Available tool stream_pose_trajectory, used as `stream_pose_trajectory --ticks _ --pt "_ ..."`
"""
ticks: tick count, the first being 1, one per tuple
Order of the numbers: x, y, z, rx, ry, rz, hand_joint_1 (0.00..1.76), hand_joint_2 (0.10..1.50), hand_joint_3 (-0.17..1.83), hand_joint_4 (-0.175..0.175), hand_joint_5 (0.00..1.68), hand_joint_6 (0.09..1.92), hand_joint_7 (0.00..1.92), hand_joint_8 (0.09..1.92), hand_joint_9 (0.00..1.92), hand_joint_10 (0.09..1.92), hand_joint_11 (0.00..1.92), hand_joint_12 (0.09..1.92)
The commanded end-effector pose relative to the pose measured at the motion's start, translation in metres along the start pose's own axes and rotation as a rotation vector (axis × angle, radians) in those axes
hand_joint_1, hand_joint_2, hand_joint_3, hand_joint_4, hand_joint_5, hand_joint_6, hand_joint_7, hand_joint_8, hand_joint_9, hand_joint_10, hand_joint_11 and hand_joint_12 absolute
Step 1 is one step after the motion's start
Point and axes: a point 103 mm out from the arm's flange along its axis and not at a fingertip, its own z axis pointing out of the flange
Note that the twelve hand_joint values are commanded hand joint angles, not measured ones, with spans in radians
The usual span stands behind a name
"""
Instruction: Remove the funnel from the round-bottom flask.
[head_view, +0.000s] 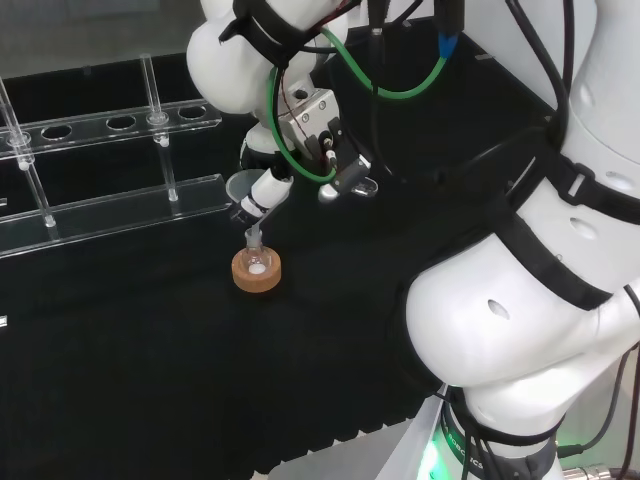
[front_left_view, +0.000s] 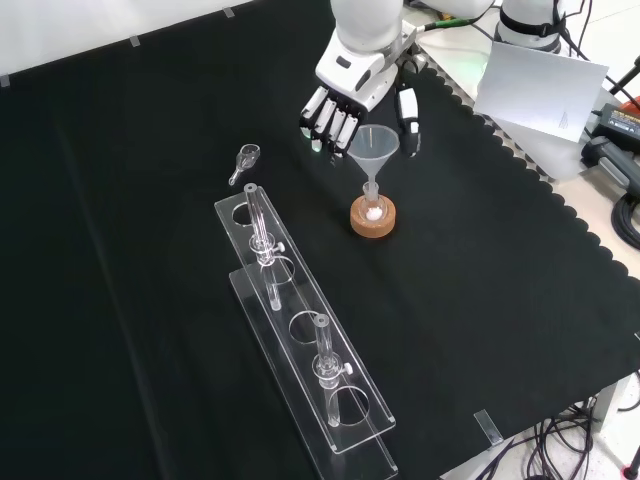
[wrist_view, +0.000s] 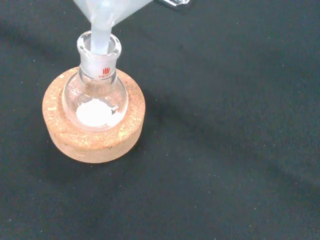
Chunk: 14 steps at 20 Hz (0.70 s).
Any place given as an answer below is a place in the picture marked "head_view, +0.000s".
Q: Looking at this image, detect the clear acrylic funnel stand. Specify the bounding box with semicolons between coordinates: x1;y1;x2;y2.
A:
0;52;232;261

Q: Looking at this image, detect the cork ring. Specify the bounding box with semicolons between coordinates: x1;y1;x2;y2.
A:
231;247;283;294

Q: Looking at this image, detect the translucent plastic funnel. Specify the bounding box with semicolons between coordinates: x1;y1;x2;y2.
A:
224;168;281;246

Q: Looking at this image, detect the clear round-bottom flask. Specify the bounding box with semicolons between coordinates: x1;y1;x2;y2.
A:
238;232;274;277

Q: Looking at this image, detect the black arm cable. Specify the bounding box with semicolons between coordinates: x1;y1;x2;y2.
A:
504;0;572;146

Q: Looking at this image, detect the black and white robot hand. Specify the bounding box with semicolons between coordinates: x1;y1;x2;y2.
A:
228;123;296;227

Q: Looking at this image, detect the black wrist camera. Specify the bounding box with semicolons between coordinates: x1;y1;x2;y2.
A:
304;117;374;196

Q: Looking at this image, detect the green cable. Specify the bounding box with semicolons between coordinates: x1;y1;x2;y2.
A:
267;27;448;184

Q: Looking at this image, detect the black bench cloth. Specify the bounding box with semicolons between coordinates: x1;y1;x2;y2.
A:
0;24;566;466

